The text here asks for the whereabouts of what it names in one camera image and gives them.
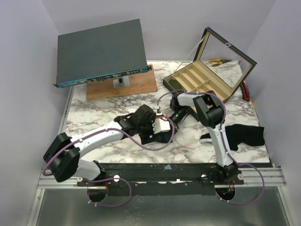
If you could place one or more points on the metal switch stand bracket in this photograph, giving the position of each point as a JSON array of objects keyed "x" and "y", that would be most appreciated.
[{"x": 121, "y": 82}]

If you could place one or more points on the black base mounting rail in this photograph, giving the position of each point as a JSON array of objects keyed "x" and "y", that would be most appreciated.
[{"x": 153, "y": 179}]

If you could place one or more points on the yellow handled pliers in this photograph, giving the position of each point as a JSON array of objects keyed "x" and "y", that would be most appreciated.
[{"x": 217, "y": 62}]

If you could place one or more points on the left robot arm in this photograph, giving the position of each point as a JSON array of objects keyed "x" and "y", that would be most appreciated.
[{"x": 64, "y": 156}]

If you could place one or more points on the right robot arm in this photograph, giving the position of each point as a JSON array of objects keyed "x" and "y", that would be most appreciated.
[{"x": 211, "y": 114}]

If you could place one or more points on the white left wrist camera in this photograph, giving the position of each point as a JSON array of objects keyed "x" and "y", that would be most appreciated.
[{"x": 161, "y": 125}]

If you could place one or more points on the wooden board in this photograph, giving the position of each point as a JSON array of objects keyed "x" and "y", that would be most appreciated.
[{"x": 134, "y": 84}]

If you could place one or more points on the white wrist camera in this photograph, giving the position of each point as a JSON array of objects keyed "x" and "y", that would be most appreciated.
[
  {"x": 160, "y": 113},
  {"x": 161, "y": 125}
]

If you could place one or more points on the black compartment organizer box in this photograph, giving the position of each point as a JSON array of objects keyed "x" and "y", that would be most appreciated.
[{"x": 200, "y": 76}]

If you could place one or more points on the navy orange underwear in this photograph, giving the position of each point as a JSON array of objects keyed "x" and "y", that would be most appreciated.
[{"x": 163, "y": 137}]

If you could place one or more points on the green rolled underwear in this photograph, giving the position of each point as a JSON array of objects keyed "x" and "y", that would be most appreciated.
[{"x": 175, "y": 84}]

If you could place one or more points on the red black utility knife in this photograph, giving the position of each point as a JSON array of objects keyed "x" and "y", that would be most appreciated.
[{"x": 245, "y": 92}]

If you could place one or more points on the black white underwear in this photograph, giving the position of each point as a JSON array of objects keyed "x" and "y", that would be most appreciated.
[{"x": 249, "y": 135}]

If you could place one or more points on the grey network switch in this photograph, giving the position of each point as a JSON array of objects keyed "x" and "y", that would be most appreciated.
[{"x": 100, "y": 53}]

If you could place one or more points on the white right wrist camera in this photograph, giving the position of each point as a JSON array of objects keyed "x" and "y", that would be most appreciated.
[{"x": 160, "y": 113}]

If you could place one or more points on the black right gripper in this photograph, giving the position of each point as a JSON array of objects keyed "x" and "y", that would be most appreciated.
[{"x": 178, "y": 115}]

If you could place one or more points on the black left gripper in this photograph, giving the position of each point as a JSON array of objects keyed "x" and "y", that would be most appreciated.
[{"x": 146, "y": 138}]

